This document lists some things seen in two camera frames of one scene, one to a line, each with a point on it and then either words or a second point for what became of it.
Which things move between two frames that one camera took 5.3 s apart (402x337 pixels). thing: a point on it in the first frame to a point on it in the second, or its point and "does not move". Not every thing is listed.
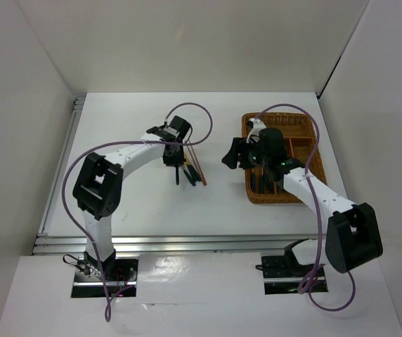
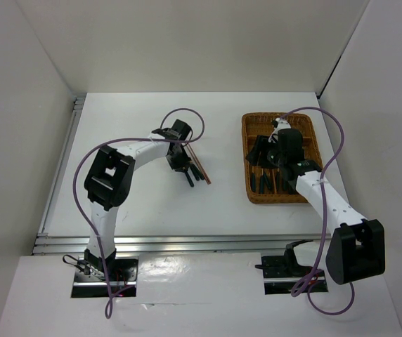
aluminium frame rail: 75,243 does not move
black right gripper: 239,146 to 260,144
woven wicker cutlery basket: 302,144 does not move
